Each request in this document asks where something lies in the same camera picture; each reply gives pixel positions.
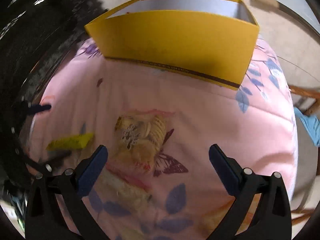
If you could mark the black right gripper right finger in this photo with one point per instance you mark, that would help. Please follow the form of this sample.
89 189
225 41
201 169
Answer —
272 218

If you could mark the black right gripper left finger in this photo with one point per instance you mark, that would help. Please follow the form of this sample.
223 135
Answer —
44 218

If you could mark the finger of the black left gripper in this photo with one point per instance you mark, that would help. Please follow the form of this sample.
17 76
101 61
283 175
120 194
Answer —
27 108

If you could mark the wooden armchair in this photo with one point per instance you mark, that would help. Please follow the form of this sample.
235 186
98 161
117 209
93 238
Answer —
306 190

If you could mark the yellow stick snack packet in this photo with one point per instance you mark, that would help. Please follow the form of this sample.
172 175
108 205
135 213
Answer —
70 143

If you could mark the blue cloth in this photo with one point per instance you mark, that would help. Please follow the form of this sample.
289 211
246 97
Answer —
311 125

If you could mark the beige cookie snack packet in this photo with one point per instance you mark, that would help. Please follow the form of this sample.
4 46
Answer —
139 137

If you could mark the pink floral tablecloth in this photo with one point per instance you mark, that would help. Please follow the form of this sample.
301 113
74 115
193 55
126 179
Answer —
182 197

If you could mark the yellow cardboard box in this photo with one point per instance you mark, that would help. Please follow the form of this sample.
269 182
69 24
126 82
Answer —
211 40

